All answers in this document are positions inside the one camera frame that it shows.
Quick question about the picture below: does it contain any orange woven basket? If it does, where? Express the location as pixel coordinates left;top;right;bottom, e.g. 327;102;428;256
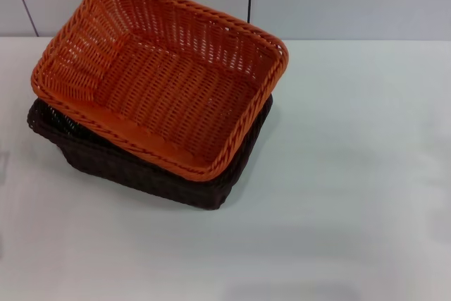
30;0;290;183

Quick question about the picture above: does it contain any dark brown woven basket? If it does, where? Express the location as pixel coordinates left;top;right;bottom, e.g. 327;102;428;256
26;94;276;212

